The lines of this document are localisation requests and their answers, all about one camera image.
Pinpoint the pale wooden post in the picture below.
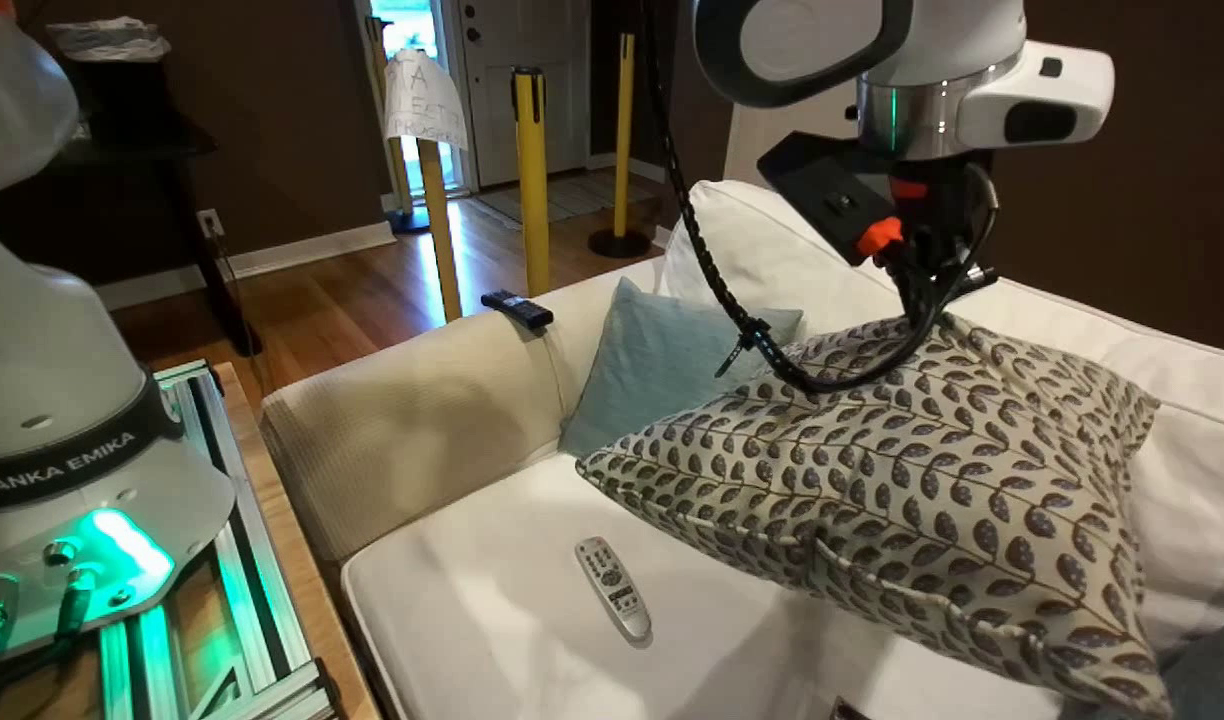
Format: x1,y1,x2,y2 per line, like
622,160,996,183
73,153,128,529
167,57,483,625
356,8,436,240
418,135,470,323

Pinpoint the thin yellow post with base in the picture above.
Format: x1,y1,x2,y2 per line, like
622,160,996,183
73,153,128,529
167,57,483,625
585,32,655,263

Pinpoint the teal blue throw pillow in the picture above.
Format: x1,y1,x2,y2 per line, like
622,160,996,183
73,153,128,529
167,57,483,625
560,275,806,460
1160,605,1224,720

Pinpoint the white panel door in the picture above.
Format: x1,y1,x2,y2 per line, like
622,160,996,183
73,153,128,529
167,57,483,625
724,87,866,191

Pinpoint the white draped cover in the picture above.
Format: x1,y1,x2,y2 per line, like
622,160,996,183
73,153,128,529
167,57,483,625
379,47,471,160

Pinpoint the black side table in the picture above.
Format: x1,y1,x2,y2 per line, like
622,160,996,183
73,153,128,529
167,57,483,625
5,52,264,356

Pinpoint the thick yellow post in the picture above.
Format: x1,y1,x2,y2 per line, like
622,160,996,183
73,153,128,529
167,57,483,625
507,68,557,299

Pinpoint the black remote control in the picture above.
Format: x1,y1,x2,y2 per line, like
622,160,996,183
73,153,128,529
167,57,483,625
477,287,560,335

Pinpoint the white fabric sofa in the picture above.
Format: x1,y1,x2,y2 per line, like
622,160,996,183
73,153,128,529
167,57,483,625
256,177,1224,720

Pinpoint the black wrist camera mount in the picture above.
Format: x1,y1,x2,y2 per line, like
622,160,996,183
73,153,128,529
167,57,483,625
751,130,914,270

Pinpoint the aluminium profile base frame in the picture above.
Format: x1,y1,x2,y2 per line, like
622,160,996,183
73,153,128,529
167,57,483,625
0,356,345,720

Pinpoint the silver remote control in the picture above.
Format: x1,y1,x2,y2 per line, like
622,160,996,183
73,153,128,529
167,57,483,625
572,533,655,653

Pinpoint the beige and black patterned pillow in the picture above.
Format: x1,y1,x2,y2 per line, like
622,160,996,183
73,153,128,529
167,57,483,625
578,312,1176,720

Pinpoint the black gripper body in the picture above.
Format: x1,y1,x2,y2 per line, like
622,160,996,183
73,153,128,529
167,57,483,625
890,156,1005,291

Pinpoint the white cloth bundle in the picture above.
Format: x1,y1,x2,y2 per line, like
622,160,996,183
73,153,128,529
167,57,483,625
43,12,176,68

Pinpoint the grey entry door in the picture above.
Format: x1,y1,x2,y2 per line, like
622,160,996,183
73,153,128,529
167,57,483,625
452,0,596,191

